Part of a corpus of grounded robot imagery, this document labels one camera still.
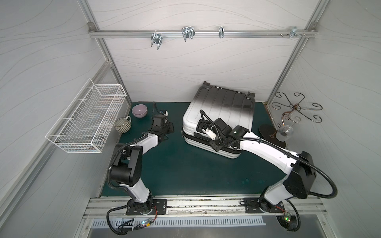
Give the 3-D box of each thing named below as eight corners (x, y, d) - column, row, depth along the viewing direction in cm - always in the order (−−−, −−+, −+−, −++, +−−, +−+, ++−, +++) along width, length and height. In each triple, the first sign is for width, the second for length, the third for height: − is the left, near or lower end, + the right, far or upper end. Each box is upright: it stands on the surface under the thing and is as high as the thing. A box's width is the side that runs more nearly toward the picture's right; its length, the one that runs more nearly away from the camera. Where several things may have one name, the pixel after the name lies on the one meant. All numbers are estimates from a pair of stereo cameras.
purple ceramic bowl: (132, 119, 111) (129, 114, 107) (135, 109, 118) (133, 104, 114) (145, 119, 111) (143, 114, 107) (148, 109, 118) (146, 104, 114)
